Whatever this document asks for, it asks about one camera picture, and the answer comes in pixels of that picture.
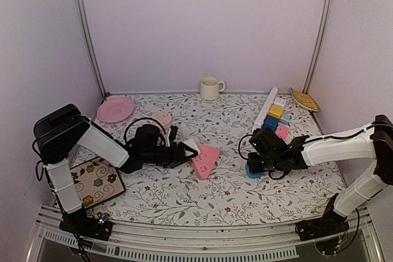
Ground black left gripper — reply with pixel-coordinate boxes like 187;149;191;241
142;142;198;168

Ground light blue socket adapter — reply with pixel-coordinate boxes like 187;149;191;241
245;165;263;179

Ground pink triangular power strip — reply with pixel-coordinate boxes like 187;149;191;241
192;144;220;180

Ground round pink power strip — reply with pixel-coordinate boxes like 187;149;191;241
152;112;173;130

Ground large white power adapter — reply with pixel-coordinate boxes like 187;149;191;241
182;139;201;156

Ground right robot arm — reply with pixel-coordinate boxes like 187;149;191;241
246;115;392;235

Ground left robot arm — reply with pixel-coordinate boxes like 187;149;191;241
32;104;200;234

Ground pink flat socket adapter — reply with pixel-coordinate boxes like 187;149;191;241
275;125;289;140

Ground dark blue cube socket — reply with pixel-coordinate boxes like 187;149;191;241
262;115;279;132

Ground pale blue cube socket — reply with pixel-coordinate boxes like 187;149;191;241
279;114;291;125

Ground yellow cube socket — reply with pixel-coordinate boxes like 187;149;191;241
268;104;284;119

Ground white cube socket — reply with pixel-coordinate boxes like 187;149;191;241
273;97;286;109

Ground long white power strip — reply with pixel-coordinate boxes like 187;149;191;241
252;85;278;132

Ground cream ceramic mug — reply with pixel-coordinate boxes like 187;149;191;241
200;77;226;101

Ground pink plastic plate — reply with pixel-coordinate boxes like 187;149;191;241
97;97;135;123

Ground yellow leaf shaped dish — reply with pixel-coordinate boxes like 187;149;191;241
290;88;321;112

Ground floral square tray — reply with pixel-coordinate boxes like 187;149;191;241
70;156;125;209

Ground aluminium front rail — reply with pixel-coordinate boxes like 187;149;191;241
26;206;385;261

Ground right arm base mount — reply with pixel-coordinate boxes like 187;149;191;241
295;212;349;241

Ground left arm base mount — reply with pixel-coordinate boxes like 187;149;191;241
59;208;113;241

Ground aluminium right corner post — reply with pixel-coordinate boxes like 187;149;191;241
302;0;333;94

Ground aluminium corner post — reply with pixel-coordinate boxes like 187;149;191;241
302;0;333;94
75;0;107;99

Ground aluminium left corner post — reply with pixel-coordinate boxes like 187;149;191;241
75;0;107;99

